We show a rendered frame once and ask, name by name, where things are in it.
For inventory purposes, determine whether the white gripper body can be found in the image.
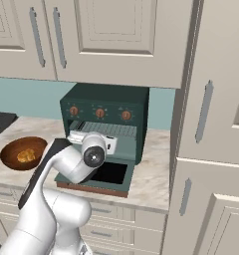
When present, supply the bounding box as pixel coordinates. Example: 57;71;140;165
67;129;90;145

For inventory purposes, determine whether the metal toaster oven rack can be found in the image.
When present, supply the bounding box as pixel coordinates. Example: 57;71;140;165
68;121;138;139

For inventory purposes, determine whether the dark green toaster oven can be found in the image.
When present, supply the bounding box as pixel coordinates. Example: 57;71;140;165
54;83;150;199

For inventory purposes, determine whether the golden bread piece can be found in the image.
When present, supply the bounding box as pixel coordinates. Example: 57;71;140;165
16;147;37;164

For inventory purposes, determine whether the brown wooden bowl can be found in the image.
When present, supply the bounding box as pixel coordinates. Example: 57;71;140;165
0;135;49;172

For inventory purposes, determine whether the black hob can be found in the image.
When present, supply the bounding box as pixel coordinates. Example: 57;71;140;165
0;111;19;140

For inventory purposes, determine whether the beige drawer front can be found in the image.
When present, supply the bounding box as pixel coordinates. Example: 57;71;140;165
0;184;30;207
80;222;165;255
86;198;168;233

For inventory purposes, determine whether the beige base cupboard door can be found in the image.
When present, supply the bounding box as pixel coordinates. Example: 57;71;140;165
0;200;25;255

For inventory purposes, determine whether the beige tall cupboard door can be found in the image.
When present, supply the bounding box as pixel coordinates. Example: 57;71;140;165
161;157;239;255
176;0;239;166

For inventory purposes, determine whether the beige wall cupboard door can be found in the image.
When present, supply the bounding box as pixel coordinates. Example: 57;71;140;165
0;0;58;82
43;0;194;90

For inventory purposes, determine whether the grey cupboard handle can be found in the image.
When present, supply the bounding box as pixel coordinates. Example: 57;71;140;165
28;6;47;69
194;79;215;144
52;6;68;70
178;177;193;217

